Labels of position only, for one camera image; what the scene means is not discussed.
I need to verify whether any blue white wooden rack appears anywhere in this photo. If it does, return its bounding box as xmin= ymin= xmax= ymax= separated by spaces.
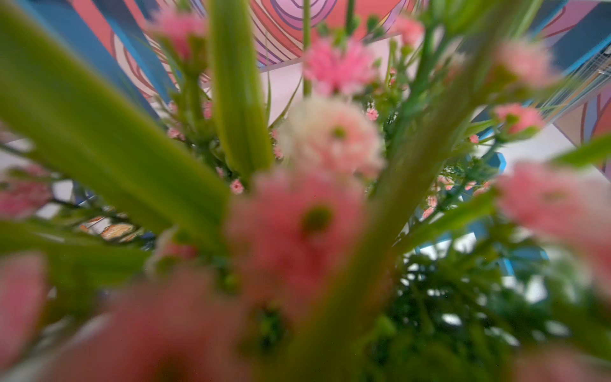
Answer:
xmin=1 ymin=1 xmax=610 ymax=279

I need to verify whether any pink flower potted plant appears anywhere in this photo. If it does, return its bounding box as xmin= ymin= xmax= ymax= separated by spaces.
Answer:
xmin=1 ymin=1 xmax=610 ymax=381

